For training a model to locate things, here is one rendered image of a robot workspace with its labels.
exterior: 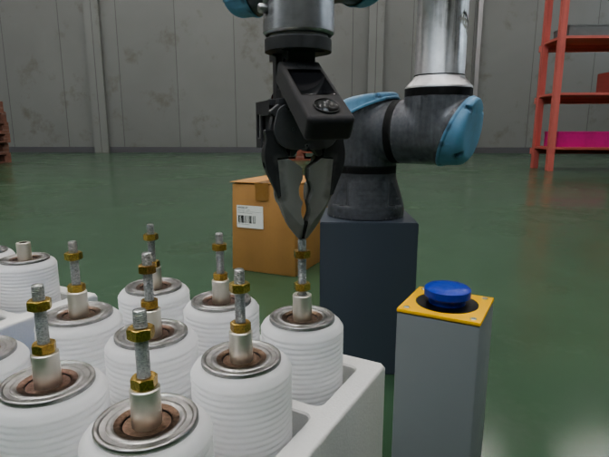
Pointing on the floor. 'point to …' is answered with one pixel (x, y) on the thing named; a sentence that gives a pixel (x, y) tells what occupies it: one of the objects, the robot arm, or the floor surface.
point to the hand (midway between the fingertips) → (304, 228)
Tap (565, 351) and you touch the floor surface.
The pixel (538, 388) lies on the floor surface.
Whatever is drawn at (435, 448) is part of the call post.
